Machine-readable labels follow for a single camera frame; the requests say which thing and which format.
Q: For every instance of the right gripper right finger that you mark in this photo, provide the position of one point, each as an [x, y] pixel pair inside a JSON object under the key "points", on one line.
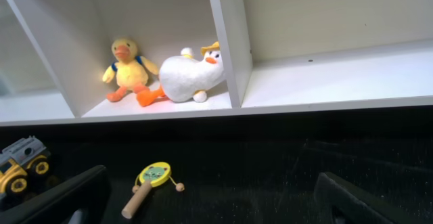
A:
{"points": [[345, 203]]}

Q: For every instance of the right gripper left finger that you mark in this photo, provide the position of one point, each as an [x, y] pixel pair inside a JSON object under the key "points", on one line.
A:
{"points": [[67, 200]]}

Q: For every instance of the grey and yellow toy truck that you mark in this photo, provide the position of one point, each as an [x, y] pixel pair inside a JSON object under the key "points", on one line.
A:
{"points": [[20, 163]]}

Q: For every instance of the yellow rattle drum toy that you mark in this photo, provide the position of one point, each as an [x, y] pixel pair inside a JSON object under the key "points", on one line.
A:
{"points": [[155, 174]]}

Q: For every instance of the white shelf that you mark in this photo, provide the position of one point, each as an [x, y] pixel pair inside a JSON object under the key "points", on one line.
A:
{"points": [[321, 75]]}

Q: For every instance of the yellow plush duck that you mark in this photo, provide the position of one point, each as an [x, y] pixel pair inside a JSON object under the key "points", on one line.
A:
{"points": [[130, 71]]}

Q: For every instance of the white plush duck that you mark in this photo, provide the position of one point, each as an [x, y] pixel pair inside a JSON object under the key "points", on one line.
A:
{"points": [[184, 76]]}

